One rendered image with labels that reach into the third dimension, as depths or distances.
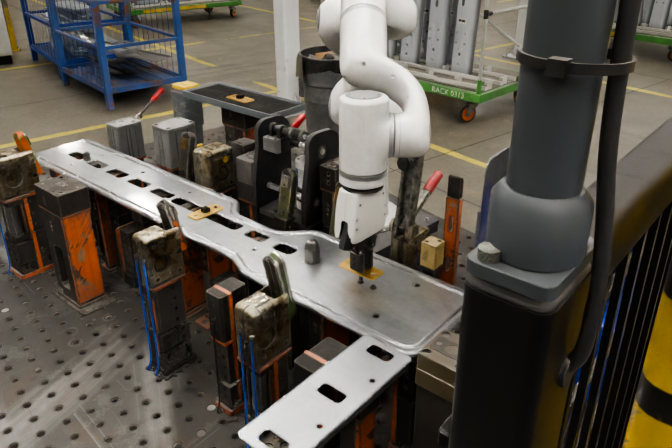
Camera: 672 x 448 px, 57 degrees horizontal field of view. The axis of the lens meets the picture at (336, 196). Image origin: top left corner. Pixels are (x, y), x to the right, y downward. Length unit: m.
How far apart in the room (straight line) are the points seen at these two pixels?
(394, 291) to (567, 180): 1.01
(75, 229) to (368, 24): 0.91
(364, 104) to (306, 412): 0.48
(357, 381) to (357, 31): 0.61
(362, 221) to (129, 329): 0.78
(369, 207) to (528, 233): 0.92
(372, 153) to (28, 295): 1.15
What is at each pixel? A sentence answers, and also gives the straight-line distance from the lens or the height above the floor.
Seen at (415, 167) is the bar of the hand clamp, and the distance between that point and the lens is 1.22.
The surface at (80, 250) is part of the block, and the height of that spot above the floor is 0.87.
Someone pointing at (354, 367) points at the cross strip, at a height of 1.00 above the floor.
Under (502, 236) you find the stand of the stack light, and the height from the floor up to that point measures 1.56.
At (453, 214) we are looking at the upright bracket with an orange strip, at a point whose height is 1.12.
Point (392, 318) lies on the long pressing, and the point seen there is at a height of 1.00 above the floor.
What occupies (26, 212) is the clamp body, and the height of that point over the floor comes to 0.89.
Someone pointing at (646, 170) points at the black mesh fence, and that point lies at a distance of 0.30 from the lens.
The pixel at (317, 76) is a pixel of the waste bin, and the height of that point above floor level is 0.60.
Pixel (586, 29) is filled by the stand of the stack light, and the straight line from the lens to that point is 0.17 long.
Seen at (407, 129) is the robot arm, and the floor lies 1.32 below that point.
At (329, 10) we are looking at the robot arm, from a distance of 1.43.
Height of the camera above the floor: 1.65
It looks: 25 degrees down
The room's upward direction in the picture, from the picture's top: straight up
